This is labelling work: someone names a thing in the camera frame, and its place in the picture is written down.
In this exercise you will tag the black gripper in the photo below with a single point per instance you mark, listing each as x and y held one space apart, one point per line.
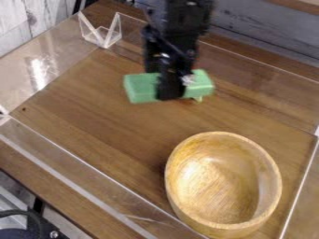
177 22

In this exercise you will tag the green rectangular block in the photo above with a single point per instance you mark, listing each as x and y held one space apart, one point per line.
141 87

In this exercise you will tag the brown wooden bowl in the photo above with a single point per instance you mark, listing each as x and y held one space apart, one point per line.
223 184

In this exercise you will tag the red plush strawberry toy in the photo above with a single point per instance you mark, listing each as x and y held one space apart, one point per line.
198 99

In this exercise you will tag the clear acrylic corner bracket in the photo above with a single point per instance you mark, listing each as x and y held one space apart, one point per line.
101 36

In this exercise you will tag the clear acrylic enclosure wall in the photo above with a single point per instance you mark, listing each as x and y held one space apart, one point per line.
90 152

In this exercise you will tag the black clamp with cable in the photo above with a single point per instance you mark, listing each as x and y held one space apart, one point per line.
23 222

